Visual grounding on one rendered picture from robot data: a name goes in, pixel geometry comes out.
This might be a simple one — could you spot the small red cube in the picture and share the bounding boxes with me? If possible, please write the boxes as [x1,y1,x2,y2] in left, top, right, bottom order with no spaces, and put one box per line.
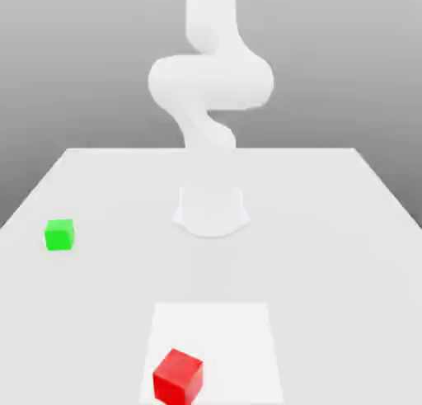
[152,347,204,405]

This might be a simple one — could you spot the small green cube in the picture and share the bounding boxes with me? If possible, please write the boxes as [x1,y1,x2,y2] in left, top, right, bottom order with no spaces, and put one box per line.
[43,218,76,252]

